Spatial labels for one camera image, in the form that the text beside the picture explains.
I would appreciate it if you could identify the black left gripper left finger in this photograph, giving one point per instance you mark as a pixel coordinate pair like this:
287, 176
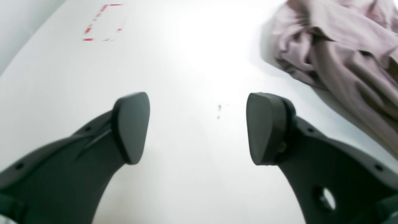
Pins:
63, 182

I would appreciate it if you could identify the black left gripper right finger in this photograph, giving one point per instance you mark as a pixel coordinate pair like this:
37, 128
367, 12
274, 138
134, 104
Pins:
333, 182

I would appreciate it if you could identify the mauve t-shirt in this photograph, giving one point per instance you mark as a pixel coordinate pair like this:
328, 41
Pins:
348, 48

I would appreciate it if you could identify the red tape rectangle marking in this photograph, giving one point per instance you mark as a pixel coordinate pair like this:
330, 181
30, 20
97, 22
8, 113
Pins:
107, 23

